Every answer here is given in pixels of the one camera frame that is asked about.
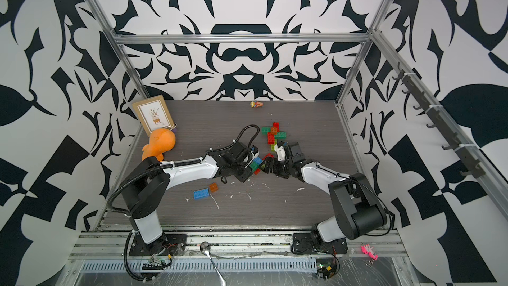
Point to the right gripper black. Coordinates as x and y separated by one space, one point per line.
267 163

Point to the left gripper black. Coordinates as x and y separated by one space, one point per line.
245 177

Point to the red lego brick top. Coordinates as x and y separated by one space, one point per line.
268 156

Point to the blue lego brick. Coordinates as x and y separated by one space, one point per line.
201 194
258 160

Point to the dark green lego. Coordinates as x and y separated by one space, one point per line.
280 135
265 130
254 166

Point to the lime lego brick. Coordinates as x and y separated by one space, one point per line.
274 145

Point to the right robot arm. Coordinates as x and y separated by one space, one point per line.
357 209

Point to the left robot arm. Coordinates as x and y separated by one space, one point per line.
139 196

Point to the small toy figure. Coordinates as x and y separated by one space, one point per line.
256 104

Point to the metal spoon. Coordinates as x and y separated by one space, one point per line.
205 250

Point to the orange whale plush toy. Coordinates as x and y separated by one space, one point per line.
160 141

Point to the framed plant picture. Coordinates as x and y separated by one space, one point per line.
153 114

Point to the pink clip toy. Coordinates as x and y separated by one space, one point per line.
368 250

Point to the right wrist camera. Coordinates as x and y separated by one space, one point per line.
280 152

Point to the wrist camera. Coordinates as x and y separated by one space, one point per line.
280 152
255 151

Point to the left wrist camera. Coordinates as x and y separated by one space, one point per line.
255 151

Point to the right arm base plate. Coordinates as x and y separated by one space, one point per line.
311 243

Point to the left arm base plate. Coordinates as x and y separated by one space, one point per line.
169 244

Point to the wall hook rack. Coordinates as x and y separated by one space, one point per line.
468 153

